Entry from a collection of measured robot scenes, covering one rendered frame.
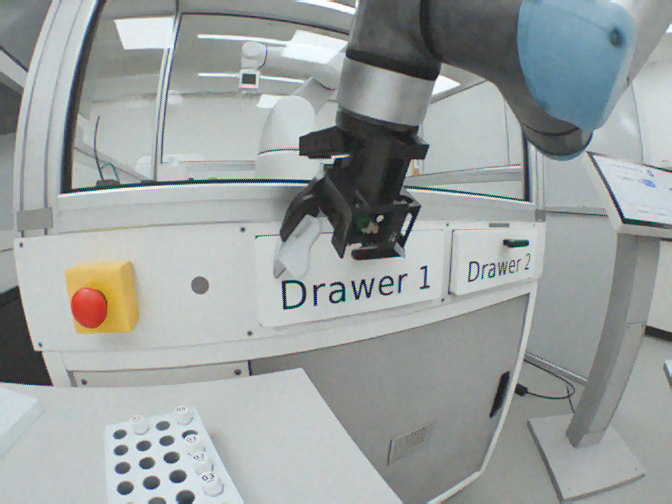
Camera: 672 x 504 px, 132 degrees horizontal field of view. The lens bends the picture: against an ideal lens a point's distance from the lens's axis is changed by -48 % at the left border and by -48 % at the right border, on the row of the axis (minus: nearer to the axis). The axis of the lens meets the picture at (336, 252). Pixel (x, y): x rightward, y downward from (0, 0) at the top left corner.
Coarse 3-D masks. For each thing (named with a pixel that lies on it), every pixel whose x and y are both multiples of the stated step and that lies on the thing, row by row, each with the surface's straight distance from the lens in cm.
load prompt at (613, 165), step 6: (606, 162) 114; (612, 162) 117; (618, 162) 120; (612, 168) 114; (618, 168) 116; (624, 168) 119; (630, 168) 122; (636, 168) 125; (642, 168) 129; (636, 174) 122; (642, 174) 125; (648, 174) 129; (654, 174) 132
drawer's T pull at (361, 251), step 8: (360, 248) 34; (368, 248) 34; (376, 248) 35; (352, 256) 34; (360, 256) 34; (368, 256) 34; (376, 256) 35; (384, 256) 35; (392, 256) 36; (400, 256) 37
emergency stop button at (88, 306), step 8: (88, 288) 31; (80, 296) 31; (88, 296) 30; (96, 296) 30; (72, 304) 31; (80, 304) 31; (88, 304) 30; (96, 304) 30; (104, 304) 30; (72, 312) 32; (80, 312) 31; (88, 312) 30; (96, 312) 30; (104, 312) 30; (80, 320) 31; (88, 320) 31; (96, 320) 31; (104, 320) 31; (88, 328) 32
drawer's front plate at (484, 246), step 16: (464, 240) 49; (480, 240) 53; (496, 240) 57; (464, 256) 50; (480, 256) 53; (496, 256) 58; (512, 256) 63; (528, 256) 70; (464, 272) 51; (480, 272) 54; (496, 272) 59; (528, 272) 71; (464, 288) 52; (480, 288) 55
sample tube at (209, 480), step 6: (204, 474) 20; (210, 474) 20; (216, 474) 19; (204, 480) 19; (210, 480) 19; (216, 480) 19; (204, 486) 19; (210, 486) 19; (216, 486) 19; (210, 492) 20; (216, 492) 20
